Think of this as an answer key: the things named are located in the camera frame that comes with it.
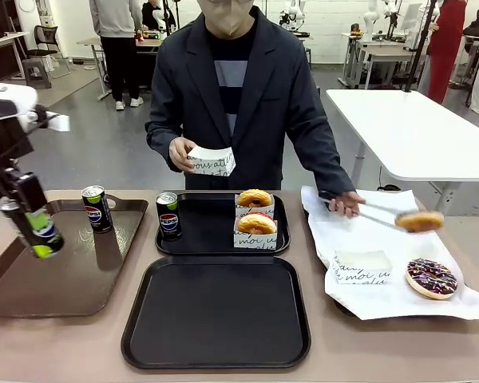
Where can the person's left hand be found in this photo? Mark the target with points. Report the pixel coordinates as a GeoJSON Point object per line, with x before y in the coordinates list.
{"type": "Point", "coordinates": [347, 203]}

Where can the grey background workbench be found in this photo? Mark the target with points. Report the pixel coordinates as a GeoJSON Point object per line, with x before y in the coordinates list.
{"type": "Point", "coordinates": [92, 44]}

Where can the black Pepsi can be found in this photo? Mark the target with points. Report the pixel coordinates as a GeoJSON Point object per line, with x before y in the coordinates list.
{"type": "Point", "coordinates": [97, 211]}
{"type": "Point", "coordinates": [168, 219]}
{"type": "Point", "coordinates": [42, 237]}

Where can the black stand pole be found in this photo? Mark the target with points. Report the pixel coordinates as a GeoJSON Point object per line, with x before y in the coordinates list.
{"type": "Point", "coordinates": [421, 40]}

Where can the white-legged background desk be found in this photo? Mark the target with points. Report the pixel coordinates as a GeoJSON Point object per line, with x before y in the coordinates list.
{"type": "Point", "coordinates": [379, 56]}

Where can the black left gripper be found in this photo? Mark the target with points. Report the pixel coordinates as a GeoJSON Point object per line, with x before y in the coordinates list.
{"type": "Point", "coordinates": [2, 185]}

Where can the person in dark blazer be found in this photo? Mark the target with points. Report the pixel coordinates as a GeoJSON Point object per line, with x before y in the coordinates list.
{"type": "Point", "coordinates": [263, 99]}

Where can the person's left forearm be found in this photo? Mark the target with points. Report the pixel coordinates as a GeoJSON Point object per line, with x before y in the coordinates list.
{"type": "Point", "coordinates": [323, 159]}

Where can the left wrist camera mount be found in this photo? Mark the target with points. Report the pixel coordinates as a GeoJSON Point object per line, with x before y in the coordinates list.
{"type": "Point", "coordinates": [52, 121]}

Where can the person in red apron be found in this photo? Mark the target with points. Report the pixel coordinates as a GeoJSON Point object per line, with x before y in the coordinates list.
{"type": "Point", "coordinates": [445, 44]}

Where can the person in grey hoodie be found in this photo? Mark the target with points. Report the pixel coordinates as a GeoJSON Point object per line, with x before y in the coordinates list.
{"type": "Point", "coordinates": [119, 36]}

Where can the metal tongs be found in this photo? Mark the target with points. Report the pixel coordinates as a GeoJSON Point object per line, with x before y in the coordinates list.
{"type": "Point", "coordinates": [379, 213]}

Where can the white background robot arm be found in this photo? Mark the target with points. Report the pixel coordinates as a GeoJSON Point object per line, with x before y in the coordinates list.
{"type": "Point", "coordinates": [370, 20]}

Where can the boxed glazed donut front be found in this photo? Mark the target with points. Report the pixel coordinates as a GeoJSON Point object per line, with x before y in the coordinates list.
{"type": "Point", "coordinates": [255, 240]}

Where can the person's right hand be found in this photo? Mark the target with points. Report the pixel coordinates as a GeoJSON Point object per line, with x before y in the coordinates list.
{"type": "Point", "coordinates": [179, 153]}

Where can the person's right forearm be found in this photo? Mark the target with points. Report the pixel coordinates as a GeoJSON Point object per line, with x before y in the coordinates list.
{"type": "Point", "coordinates": [163, 133]}

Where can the wooden desk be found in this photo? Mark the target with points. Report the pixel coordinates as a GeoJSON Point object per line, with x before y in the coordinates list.
{"type": "Point", "coordinates": [0, 44]}

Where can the grey plastic stool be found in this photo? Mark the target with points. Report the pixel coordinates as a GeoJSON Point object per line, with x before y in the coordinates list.
{"type": "Point", "coordinates": [36, 73]}

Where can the white printed paper box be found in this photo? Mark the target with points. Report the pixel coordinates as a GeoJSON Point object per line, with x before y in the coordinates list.
{"type": "Point", "coordinates": [361, 267]}
{"type": "Point", "coordinates": [213, 163]}

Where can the white paper sheet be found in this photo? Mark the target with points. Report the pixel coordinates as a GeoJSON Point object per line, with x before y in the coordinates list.
{"type": "Point", "coordinates": [383, 239]}

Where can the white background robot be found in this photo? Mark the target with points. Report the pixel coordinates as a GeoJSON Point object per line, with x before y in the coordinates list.
{"type": "Point", "coordinates": [293, 12]}

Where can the boxed glazed donut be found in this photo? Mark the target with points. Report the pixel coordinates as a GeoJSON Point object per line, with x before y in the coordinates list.
{"type": "Point", "coordinates": [255, 240]}
{"type": "Point", "coordinates": [269, 209]}

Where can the black square serving tray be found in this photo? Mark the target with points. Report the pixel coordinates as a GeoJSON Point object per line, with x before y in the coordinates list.
{"type": "Point", "coordinates": [217, 311]}
{"type": "Point", "coordinates": [207, 223]}

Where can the white table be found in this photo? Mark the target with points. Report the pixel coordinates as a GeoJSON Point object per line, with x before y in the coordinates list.
{"type": "Point", "coordinates": [415, 131]}

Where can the black office chair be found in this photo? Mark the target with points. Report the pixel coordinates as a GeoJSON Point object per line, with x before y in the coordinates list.
{"type": "Point", "coordinates": [46, 40]}

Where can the chocolate sprinkled donut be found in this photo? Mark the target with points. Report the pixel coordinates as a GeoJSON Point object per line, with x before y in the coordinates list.
{"type": "Point", "coordinates": [431, 279]}

